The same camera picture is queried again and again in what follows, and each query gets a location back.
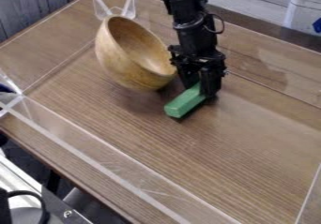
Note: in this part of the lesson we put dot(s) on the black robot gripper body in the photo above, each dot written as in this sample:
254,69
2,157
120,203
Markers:
195,54

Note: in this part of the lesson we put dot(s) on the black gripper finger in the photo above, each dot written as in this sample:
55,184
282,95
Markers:
188,75
210,81

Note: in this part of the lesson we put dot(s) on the green rectangular block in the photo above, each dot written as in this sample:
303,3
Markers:
178,107

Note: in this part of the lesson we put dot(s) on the brown wooden bowl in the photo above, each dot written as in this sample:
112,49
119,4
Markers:
132,54

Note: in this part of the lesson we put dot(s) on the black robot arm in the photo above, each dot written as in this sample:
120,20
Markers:
184,10

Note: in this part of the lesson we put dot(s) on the white bucket in background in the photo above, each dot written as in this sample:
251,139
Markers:
303,16

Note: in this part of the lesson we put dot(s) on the clear acrylic table fence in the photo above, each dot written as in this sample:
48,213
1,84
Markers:
234,164

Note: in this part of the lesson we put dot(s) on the clear acrylic corner bracket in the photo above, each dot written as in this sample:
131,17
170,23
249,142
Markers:
103,11

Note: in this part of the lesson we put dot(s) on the metal bracket with screw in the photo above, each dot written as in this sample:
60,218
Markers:
61,214

